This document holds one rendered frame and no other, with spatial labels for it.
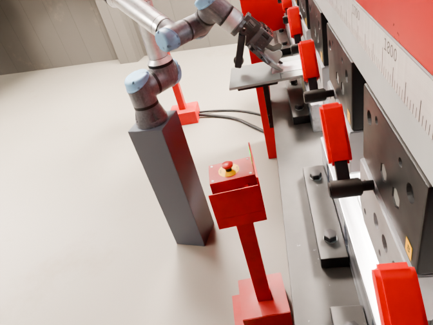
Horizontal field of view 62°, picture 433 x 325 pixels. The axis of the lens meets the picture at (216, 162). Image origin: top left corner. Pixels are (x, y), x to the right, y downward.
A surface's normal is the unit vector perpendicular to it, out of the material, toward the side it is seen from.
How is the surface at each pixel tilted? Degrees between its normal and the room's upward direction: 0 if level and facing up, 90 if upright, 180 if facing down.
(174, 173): 90
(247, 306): 0
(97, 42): 90
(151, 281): 0
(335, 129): 39
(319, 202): 0
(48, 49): 90
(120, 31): 90
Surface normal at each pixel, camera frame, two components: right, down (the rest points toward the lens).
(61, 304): -0.23, -0.79
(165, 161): -0.29, 0.61
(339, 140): -0.22, -0.24
